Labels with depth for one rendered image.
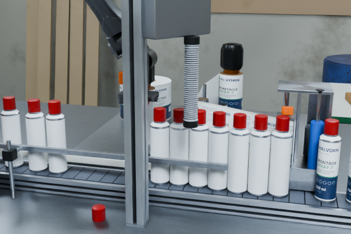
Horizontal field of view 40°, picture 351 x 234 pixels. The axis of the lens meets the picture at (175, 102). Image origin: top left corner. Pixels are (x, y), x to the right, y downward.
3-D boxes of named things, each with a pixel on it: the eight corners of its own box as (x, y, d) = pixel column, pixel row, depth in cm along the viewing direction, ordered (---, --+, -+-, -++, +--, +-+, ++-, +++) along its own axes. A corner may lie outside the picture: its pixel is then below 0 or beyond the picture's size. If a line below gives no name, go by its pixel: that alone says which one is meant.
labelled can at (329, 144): (335, 195, 122) (342, 117, 117) (336, 204, 117) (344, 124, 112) (313, 192, 123) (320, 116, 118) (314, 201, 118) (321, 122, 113)
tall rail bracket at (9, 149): (29, 189, 136) (25, 133, 132) (15, 200, 129) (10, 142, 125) (19, 188, 137) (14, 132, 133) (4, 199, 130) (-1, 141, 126)
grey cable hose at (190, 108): (199, 124, 115) (201, 35, 109) (196, 128, 111) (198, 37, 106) (184, 123, 115) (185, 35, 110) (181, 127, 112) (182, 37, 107)
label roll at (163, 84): (139, 127, 176) (139, 88, 172) (110, 115, 191) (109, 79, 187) (181, 117, 188) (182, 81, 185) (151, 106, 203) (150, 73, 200)
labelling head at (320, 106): (323, 173, 135) (331, 83, 128) (326, 192, 123) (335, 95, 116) (272, 168, 138) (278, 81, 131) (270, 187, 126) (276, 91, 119)
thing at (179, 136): (190, 179, 131) (191, 107, 126) (186, 187, 126) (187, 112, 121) (172, 177, 132) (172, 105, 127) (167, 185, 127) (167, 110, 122)
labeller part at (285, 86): (330, 85, 128) (330, 82, 128) (334, 95, 118) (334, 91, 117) (278, 82, 131) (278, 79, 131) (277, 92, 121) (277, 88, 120)
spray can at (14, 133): (27, 162, 142) (22, 95, 137) (17, 169, 137) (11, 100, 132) (11, 161, 143) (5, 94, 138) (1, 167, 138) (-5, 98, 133)
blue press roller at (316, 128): (318, 180, 126) (324, 119, 122) (319, 185, 123) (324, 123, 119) (305, 178, 127) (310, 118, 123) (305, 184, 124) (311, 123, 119)
